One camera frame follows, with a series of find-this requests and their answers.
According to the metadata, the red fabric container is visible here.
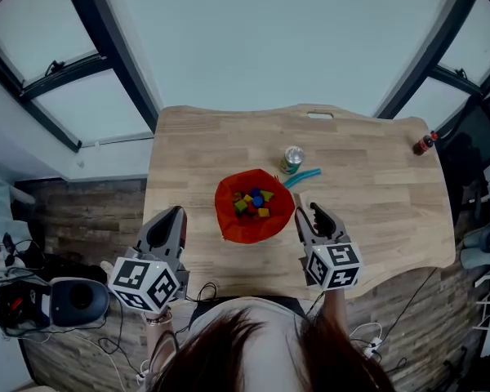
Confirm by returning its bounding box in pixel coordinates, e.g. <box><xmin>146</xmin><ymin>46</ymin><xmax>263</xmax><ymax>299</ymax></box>
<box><xmin>214</xmin><ymin>168</ymin><xmax>296</xmax><ymax>245</ymax></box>

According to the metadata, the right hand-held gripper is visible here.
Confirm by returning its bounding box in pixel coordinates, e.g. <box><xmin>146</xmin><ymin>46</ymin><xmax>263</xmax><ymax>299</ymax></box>
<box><xmin>294</xmin><ymin>202</ymin><xmax>363</xmax><ymax>292</ymax></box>

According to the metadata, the beaded bracelet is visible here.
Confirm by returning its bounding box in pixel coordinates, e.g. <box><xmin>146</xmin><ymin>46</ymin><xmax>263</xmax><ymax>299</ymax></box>
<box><xmin>143</xmin><ymin>308</ymin><xmax>175</xmax><ymax>327</ymax></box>

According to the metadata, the blue corrugated tube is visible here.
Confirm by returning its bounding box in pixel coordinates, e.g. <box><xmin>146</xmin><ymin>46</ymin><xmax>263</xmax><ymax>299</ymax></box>
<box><xmin>282</xmin><ymin>167</ymin><xmax>323</xmax><ymax>189</ymax></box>

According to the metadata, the person's right forearm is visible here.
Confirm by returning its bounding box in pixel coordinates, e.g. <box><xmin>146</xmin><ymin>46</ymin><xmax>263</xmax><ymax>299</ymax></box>
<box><xmin>321</xmin><ymin>287</ymin><xmax>351</xmax><ymax>345</ymax></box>

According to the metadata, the person's light shirt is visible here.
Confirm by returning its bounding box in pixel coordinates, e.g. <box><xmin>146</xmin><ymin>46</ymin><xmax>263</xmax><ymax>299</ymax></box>
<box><xmin>138</xmin><ymin>295</ymin><xmax>323</xmax><ymax>392</ymax></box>

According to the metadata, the dark cola bottle red cap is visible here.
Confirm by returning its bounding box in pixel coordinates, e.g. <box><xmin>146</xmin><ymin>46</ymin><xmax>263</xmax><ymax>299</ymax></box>
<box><xmin>412</xmin><ymin>131</ymin><xmax>439</xmax><ymax>157</ymax></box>

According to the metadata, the grey device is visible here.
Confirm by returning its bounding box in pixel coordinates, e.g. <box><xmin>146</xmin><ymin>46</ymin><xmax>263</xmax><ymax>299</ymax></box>
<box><xmin>459</xmin><ymin>217</ymin><xmax>490</xmax><ymax>270</ymax></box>

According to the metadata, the spare hand-held gripper device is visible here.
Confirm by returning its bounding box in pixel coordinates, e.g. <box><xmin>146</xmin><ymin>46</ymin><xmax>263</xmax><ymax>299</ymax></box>
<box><xmin>0</xmin><ymin>276</ymin><xmax>111</xmax><ymax>339</ymax></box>

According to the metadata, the pile of colourful toy blocks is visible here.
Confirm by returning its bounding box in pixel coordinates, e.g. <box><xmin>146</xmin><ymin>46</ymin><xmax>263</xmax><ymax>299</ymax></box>
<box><xmin>232</xmin><ymin>187</ymin><xmax>276</xmax><ymax>220</ymax></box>

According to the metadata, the black-framed window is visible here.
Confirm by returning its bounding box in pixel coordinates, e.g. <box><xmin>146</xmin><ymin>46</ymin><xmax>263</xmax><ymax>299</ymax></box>
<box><xmin>0</xmin><ymin>0</ymin><xmax>161</xmax><ymax>154</ymax></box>
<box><xmin>373</xmin><ymin>0</ymin><xmax>490</xmax><ymax>127</ymax></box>

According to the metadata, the green drink can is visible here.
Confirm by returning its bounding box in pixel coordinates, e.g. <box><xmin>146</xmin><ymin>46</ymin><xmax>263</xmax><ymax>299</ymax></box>
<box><xmin>280</xmin><ymin>145</ymin><xmax>305</xmax><ymax>176</ymax></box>

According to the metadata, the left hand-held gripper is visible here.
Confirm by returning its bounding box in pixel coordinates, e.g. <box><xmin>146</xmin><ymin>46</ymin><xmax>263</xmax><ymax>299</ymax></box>
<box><xmin>107</xmin><ymin>206</ymin><xmax>190</xmax><ymax>314</ymax></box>

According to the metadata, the person's left forearm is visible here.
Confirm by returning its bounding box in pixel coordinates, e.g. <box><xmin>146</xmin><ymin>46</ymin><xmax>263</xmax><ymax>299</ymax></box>
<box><xmin>144</xmin><ymin>307</ymin><xmax>180</xmax><ymax>373</ymax></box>

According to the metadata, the black cable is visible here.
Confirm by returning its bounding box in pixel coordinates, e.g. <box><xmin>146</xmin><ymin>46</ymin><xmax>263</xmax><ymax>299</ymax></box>
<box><xmin>377</xmin><ymin>266</ymin><xmax>439</xmax><ymax>345</ymax></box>
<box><xmin>97</xmin><ymin>296</ymin><xmax>148</xmax><ymax>377</ymax></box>

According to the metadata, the white cable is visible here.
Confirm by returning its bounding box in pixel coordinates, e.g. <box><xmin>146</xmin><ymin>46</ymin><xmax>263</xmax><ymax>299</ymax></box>
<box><xmin>44</xmin><ymin>328</ymin><xmax>130</xmax><ymax>392</ymax></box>

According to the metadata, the black office chair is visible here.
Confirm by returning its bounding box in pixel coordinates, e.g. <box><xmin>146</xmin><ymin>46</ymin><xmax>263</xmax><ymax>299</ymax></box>
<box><xmin>434</xmin><ymin>91</ymin><xmax>490</xmax><ymax>225</ymax></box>

